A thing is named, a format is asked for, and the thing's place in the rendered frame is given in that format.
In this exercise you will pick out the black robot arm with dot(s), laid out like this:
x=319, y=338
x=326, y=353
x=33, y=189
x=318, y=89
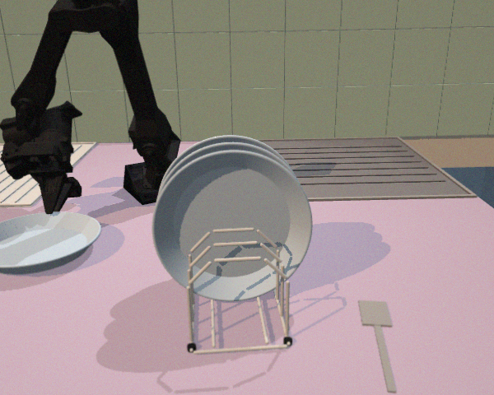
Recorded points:
x=117, y=22

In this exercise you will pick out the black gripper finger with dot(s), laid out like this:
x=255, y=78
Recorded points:
x=67, y=190
x=51, y=184

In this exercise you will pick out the beige ribbed draining mat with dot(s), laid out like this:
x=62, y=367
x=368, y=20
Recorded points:
x=26, y=190

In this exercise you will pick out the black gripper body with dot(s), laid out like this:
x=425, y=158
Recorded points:
x=47, y=146

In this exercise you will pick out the beige wire dish rack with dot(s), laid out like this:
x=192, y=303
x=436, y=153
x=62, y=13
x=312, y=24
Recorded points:
x=287, y=341

